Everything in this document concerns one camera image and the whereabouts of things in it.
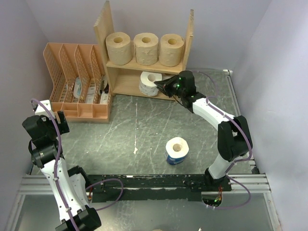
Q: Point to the wooden two-tier shelf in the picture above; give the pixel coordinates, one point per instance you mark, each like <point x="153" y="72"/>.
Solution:
<point x="124" y="79"/>

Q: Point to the blue correction tape pack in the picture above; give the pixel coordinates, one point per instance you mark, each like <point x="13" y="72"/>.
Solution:
<point x="77" y="88"/>

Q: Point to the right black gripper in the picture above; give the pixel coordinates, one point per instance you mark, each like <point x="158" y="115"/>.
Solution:
<point x="167" y="83"/>

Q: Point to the orange plastic desk organizer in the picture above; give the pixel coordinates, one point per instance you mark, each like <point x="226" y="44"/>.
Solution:
<point x="66" y="62"/>

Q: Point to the white toilet roll blue wrapper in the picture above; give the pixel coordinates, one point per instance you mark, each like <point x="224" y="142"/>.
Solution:
<point x="176" y="150"/>

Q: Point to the white stapler box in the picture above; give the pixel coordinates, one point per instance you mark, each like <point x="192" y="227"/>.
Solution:
<point x="104" y="98"/>

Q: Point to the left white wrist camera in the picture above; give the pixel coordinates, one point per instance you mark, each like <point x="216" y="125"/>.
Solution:
<point x="44" y="108"/>

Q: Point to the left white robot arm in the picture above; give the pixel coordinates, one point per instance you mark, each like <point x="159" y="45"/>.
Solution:
<point x="68" y="185"/>

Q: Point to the white dotted toilet roll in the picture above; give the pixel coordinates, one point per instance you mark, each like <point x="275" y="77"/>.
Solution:
<point x="147" y="84"/>

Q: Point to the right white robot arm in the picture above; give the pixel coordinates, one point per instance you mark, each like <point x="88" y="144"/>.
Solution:
<point x="234" y="139"/>

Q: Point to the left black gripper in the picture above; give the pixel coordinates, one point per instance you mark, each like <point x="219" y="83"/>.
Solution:
<point x="62" y="125"/>

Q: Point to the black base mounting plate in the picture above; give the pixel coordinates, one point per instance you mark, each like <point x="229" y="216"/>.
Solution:
<point x="189" y="187"/>

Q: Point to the beige toilet roll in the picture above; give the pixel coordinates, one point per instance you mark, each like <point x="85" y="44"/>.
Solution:
<point x="146" y="48"/>
<point x="171" y="48"/>
<point x="118" y="46"/>

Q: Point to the ruler set package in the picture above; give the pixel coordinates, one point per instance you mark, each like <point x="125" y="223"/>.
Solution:
<point x="90" y="93"/>

